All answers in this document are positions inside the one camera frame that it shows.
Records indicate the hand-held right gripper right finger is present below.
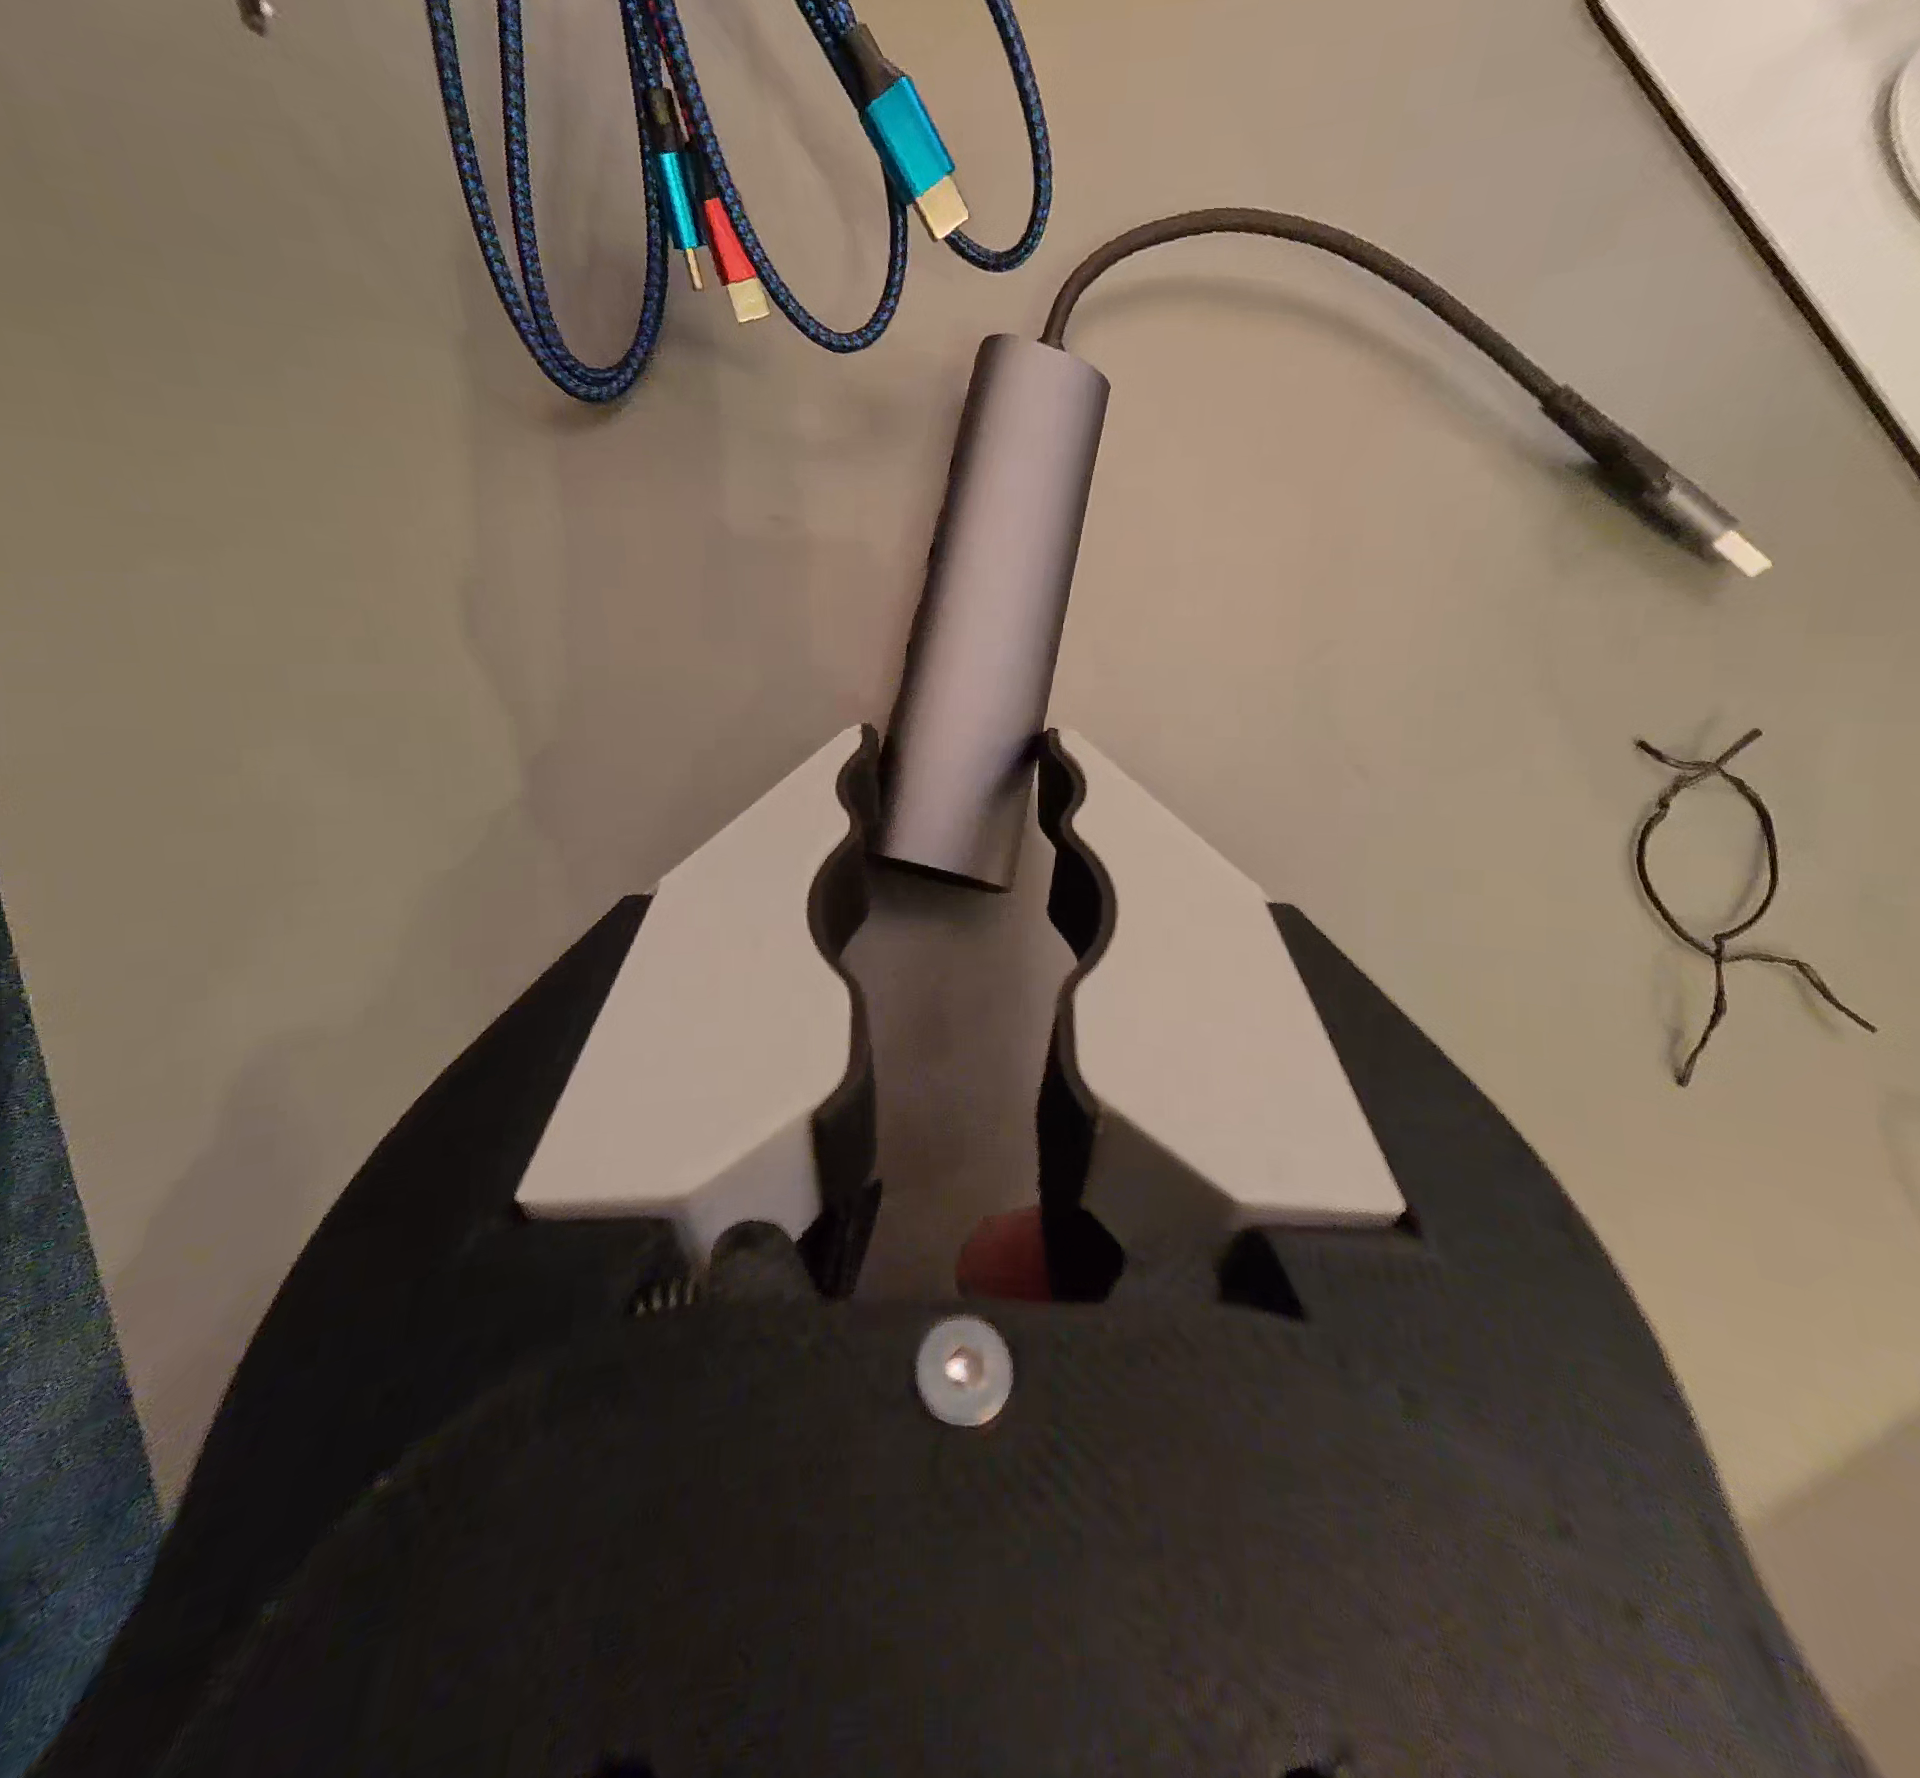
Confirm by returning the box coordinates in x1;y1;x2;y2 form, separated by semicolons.
1036;726;1413;1303

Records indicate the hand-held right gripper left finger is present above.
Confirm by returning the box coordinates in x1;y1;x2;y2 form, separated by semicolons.
514;723;887;1297

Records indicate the black usb-c hub cable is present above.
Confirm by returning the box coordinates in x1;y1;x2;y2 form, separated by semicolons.
1040;206;1774;584

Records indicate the blue braided cable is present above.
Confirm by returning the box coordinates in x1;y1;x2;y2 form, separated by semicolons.
187;0;1055;404

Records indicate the person's jeans leg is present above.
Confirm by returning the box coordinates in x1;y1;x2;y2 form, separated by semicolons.
0;908;164;1658

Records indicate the white stand base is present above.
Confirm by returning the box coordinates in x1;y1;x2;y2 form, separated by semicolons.
1586;0;1920;474

